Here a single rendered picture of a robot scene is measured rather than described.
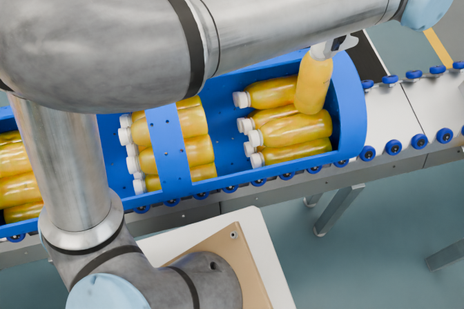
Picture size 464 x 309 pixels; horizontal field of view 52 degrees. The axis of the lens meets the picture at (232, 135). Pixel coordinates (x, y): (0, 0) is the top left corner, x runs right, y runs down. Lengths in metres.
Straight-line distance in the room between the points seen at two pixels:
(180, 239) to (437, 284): 1.54
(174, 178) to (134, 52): 0.68
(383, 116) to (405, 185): 1.03
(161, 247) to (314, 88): 0.45
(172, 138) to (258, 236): 0.26
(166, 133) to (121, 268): 0.37
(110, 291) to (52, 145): 0.21
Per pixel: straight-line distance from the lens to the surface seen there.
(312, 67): 0.96
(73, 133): 0.54
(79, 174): 0.59
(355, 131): 1.08
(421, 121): 1.44
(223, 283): 0.76
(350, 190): 1.64
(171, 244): 0.97
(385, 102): 1.43
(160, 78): 0.36
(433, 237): 2.37
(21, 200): 1.11
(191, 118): 1.03
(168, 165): 0.99
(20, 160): 1.08
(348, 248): 2.22
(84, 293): 0.68
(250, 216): 0.98
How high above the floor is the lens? 2.09
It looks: 64 degrees down
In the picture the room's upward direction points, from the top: 4 degrees clockwise
